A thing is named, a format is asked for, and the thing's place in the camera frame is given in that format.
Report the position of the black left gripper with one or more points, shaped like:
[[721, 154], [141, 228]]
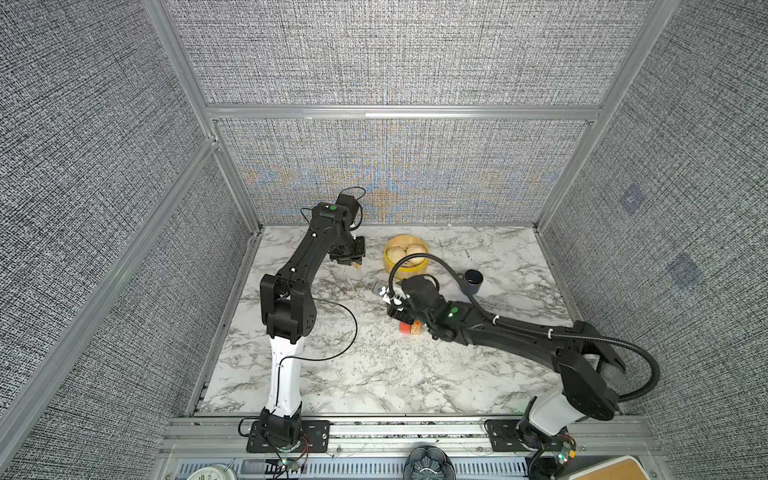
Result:
[[356, 256]]

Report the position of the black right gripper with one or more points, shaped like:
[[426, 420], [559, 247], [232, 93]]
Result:
[[398, 314]]

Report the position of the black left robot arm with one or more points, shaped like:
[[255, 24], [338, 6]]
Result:
[[289, 313]]

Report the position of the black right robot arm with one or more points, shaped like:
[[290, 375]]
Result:
[[587, 363]]

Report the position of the left steamed bun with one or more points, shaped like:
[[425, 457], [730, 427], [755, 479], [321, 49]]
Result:
[[395, 254]]

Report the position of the steamed bun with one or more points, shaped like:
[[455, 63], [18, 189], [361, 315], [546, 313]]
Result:
[[395, 254], [416, 249]]

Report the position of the dark blue mug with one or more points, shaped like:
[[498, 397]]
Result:
[[472, 281]]

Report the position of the right steamed bun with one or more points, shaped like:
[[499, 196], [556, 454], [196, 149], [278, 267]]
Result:
[[416, 249]]

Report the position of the black round knob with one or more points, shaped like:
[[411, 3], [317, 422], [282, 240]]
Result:
[[428, 463]]

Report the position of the white clock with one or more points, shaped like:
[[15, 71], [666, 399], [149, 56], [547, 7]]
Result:
[[213, 472]]

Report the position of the wooden board corner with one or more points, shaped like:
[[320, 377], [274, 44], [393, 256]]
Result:
[[619, 468]]

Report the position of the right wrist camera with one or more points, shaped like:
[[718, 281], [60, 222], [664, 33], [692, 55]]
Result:
[[383, 291]]

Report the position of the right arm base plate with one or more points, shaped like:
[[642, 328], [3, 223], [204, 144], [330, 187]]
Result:
[[510, 435]]

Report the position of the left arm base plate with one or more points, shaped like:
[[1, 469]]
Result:
[[287, 436]]

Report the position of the aluminium front rail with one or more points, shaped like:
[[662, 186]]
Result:
[[359, 435]]

